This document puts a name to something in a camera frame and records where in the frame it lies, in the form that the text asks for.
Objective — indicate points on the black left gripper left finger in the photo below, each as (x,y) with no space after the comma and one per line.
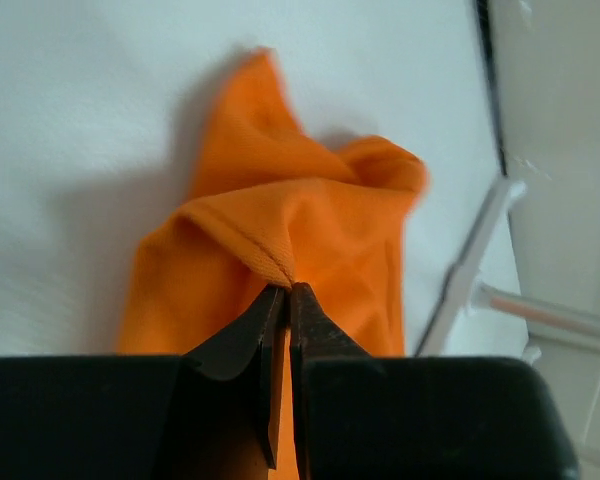
(234,398)

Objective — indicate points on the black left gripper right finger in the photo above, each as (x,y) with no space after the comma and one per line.
(334,386)

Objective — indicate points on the orange trousers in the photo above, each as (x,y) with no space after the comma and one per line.
(269,206)

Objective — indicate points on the white clothes rack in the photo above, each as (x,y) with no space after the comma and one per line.
(464,290)

